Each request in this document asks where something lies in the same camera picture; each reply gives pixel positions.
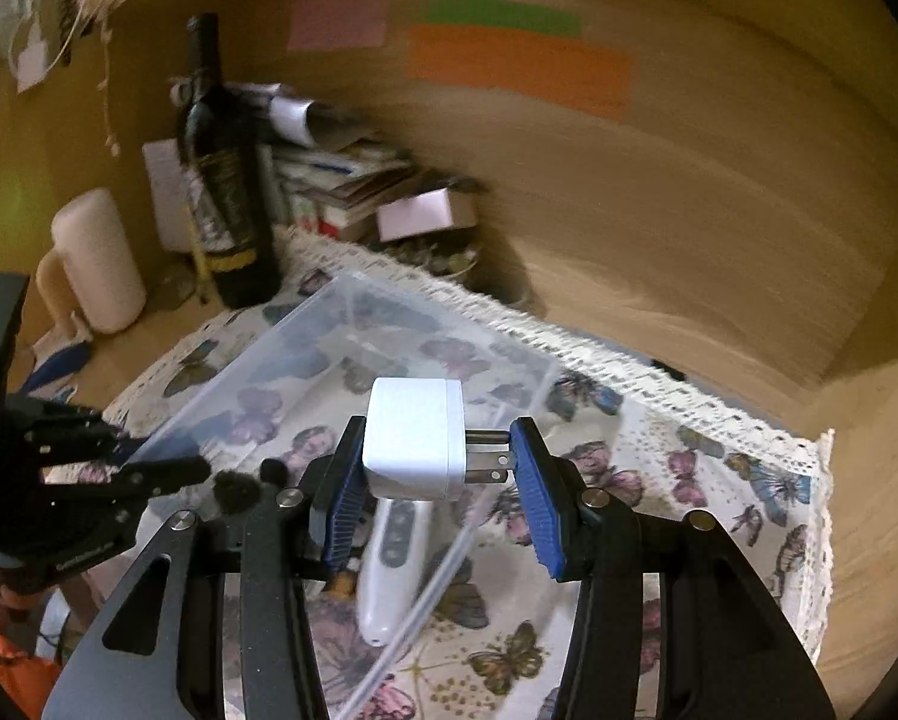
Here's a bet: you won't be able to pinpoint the orange sticky note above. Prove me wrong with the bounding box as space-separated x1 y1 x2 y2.
407 26 635 119

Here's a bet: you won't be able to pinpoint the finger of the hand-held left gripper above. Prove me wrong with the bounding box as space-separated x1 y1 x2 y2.
40 454 212 520
20 397 131 467

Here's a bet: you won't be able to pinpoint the rolled printed papers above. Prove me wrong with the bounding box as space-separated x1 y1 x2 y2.
227 82 360 149

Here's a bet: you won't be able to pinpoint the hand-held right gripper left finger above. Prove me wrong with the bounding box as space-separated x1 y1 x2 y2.
41 414 371 720

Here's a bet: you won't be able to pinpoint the dark wine bottle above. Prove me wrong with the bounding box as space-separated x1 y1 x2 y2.
167 13 283 308

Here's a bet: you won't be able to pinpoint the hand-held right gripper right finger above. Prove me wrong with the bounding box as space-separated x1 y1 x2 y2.
509 416 840 720

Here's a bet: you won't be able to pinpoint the pale pink card box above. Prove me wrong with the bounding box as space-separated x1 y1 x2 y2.
376 187 480 241

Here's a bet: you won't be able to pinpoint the pink sticky note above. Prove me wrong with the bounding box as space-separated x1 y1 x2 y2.
287 0 391 52

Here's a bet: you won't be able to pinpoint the orange clothing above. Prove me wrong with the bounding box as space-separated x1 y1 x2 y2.
0 562 61 720

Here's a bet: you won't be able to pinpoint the green sticky note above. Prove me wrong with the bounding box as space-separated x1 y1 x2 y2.
422 0 585 37

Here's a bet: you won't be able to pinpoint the white charger plug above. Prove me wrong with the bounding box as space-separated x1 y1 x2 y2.
364 377 515 500

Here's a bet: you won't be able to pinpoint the stack of booklets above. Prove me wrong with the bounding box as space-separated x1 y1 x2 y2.
269 139 420 237

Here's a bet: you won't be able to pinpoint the clear plastic storage box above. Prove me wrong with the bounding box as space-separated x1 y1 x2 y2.
130 270 562 720

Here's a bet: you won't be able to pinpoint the white handheld massager device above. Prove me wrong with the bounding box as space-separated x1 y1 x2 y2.
356 495 435 646

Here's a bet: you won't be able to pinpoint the pile of small trinkets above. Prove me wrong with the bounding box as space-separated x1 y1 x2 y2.
389 236 483 280

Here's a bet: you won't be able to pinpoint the butterfly print lace cloth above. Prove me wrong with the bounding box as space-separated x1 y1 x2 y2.
100 229 836 720

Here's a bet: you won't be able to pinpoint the cream ceramic mug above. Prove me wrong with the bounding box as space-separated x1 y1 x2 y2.
36 187 148 335

